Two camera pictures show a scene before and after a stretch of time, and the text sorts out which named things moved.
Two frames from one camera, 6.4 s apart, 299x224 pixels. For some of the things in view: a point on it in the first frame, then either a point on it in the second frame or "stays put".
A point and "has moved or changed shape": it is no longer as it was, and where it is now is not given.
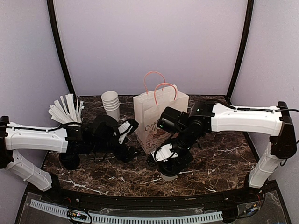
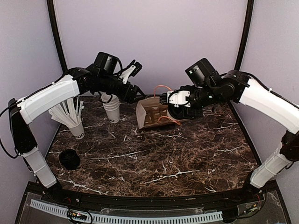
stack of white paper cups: x=111 y=104 stays put
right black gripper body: x=187 y=140 to x=206 y=95
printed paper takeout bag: x=149 y=107 has moved or changed shape
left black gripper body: x=101 y=145 to x=106 y=85
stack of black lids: x=69 y=161 stays put
